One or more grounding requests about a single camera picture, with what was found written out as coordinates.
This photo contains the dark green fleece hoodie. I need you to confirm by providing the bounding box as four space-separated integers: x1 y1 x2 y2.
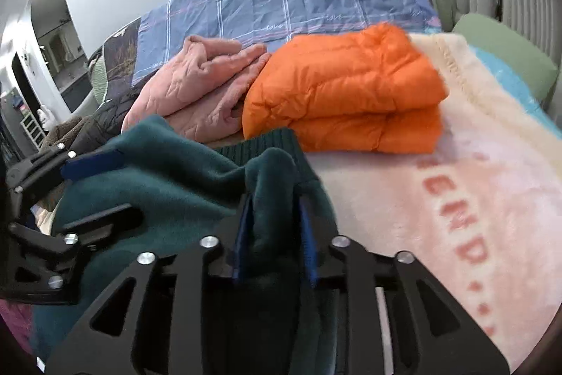
31 115 339 375

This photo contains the black quilted jacket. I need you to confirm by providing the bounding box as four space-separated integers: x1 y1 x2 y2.
70 102 146 157

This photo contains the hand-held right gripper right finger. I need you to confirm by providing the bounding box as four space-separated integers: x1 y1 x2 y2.
296 186 511 375

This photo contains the brown fleece garment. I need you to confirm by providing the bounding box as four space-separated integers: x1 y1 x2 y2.
41 116 94 148

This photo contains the orange puffer jacket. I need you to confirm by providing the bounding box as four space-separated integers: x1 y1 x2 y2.
241 24 449 154

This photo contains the green pillow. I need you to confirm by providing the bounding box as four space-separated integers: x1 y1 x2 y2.
452 12 559 109

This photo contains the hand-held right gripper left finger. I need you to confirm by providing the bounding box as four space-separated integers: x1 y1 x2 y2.
46 193 264 375

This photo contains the pink quilted garment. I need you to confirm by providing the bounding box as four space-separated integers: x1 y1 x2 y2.
120 34 273 143

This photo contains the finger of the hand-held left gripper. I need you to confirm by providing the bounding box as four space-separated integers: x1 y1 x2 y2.
5 144 124 195
6 203 145 306

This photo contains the dark blue cabinet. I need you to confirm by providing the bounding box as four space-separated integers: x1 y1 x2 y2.
59 72 94 113

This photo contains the dark red cloth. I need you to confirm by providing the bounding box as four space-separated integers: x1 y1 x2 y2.
0 299 35 355

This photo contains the white bear figurine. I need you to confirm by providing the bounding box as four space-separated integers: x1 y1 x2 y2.
35 107 58 139

